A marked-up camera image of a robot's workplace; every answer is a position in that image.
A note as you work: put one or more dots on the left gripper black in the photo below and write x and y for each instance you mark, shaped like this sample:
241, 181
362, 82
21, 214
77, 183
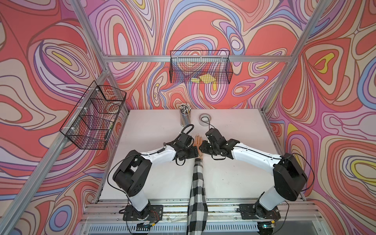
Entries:
194, 152

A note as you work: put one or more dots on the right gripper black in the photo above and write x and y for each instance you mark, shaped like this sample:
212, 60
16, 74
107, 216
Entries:
203, 145

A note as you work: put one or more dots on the plaid sleeved forearm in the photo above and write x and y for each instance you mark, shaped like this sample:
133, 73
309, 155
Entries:
197, 207

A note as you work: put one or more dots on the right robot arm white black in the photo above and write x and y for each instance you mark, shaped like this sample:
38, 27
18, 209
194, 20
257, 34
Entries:
289, 177

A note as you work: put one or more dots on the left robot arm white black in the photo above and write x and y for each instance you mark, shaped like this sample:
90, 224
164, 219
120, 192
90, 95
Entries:
132, 173

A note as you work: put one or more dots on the person's hand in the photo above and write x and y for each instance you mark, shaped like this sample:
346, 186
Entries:
198, 140

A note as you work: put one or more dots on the metal pencil cup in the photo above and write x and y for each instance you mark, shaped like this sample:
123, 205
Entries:
185, 114

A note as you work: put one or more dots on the yellow sticky notes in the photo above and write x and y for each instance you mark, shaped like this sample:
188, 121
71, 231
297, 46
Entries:
206, 78

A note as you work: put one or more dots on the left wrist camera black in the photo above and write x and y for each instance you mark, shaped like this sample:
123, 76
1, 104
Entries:
185, 140

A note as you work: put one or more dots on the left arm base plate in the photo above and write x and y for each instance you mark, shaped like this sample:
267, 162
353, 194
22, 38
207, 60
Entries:
149, 213

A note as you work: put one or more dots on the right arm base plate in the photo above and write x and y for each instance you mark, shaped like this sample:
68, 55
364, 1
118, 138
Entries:
256, 211

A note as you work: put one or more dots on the back black wire basket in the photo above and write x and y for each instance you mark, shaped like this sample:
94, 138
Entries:
185, 64

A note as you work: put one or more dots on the black wire basket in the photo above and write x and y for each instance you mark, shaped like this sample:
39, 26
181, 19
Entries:
90, 125
185, 64

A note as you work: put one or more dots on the left black wire basket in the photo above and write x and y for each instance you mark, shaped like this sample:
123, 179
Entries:
90, 125

